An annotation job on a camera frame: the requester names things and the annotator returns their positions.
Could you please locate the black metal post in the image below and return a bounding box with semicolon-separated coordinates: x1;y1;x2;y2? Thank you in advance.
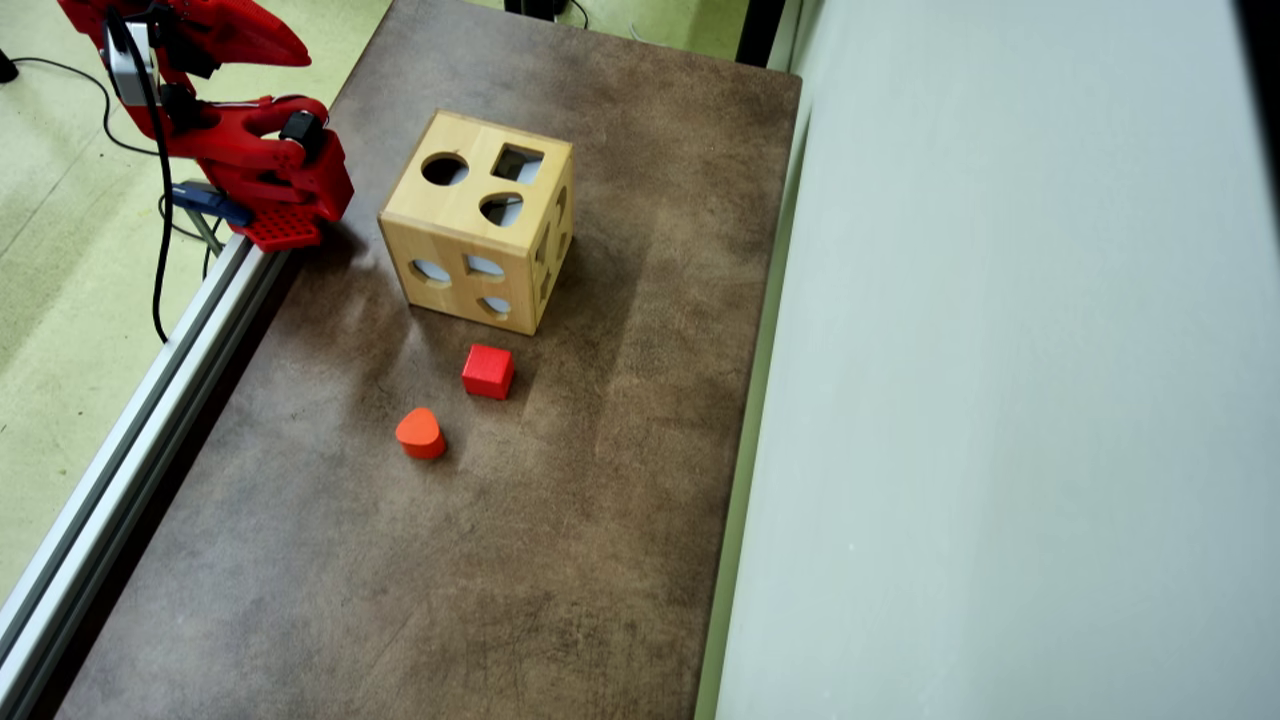
737;0;793;69

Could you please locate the blue handled table clamp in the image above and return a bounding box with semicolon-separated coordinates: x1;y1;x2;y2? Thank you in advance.
165;181;253;257

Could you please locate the orange drop-shaped block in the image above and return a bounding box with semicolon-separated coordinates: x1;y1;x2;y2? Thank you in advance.
395;407;448;462

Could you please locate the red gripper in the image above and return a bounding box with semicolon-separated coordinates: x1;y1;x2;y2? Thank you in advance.
150;0;312;81

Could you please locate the aluminium profile rail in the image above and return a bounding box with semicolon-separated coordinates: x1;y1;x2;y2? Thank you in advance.
0;232;293;720

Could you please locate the black camera USB cable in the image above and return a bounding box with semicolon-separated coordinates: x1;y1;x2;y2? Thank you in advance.
103;5;176;344

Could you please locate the long black cable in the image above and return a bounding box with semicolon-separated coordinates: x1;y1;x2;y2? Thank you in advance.
8;56;136;153

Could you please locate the wooden shape sorter box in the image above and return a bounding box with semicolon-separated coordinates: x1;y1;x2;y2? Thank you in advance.
377;109;576;338

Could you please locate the red cube block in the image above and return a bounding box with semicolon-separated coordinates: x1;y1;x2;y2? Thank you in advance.
461;344;517;402

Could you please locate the short black cable loop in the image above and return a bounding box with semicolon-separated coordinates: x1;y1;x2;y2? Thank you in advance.
158;192;216;281

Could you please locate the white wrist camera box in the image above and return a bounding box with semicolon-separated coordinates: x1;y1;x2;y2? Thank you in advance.
103;20;153;108

